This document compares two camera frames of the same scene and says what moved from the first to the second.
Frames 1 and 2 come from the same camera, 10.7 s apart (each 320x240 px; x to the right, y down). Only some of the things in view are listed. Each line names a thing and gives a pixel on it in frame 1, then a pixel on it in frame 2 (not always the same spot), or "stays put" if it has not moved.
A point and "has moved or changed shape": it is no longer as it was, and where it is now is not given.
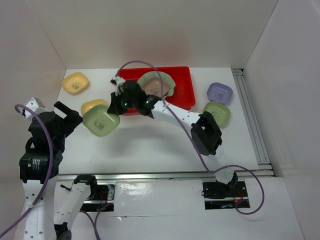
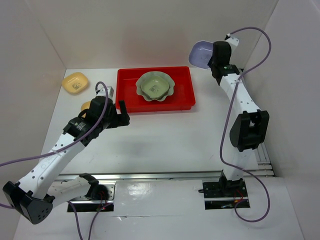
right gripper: (115, 107) → (210, 62)
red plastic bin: (183, 97) stays put
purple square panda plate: (219, 93) → (200, 53)
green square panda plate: (98, 120) has moved or changed shape
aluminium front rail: (193, 175) stays put
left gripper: (73, 116) → (120, 119)
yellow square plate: (75, 82) stays put
